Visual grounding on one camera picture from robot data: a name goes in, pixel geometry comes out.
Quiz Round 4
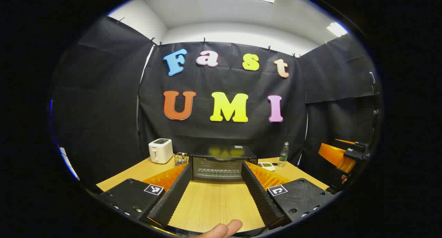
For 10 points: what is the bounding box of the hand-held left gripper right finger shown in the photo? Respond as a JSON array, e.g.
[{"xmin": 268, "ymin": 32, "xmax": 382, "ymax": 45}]
[{"xmin": 241, "ymin": 161, "xmax": 337, "ymax": 230}]

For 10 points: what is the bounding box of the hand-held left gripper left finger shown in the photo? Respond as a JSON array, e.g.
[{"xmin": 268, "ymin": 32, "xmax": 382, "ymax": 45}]
[{"xmin": 98, "ymin": 163, "xmax": 193, "ymax": 227}]

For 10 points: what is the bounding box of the black electric oven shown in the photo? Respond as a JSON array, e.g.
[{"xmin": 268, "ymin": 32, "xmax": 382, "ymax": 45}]
[{"xmin": 188, "ymin": 145, "xmax": 258, "ymax": 182}]

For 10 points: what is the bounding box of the white toaster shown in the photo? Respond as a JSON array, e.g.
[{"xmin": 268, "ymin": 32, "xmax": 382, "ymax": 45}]
[{"xmin": 148, "ymin": 139, "xmax": 174, "ymax": 164}]

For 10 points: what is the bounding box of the clear plastic water bottle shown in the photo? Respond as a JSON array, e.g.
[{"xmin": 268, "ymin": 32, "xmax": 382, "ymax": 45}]
[{"xmin": 279, "ymin": 142, "xmax": 290, "ymax": 168}]

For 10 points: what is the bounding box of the black backdrop cloth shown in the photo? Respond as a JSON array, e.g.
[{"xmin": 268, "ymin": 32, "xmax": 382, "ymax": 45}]
[{"xmin": 52, "ymin": 15, "xmax": 380, "ymax": 193}]

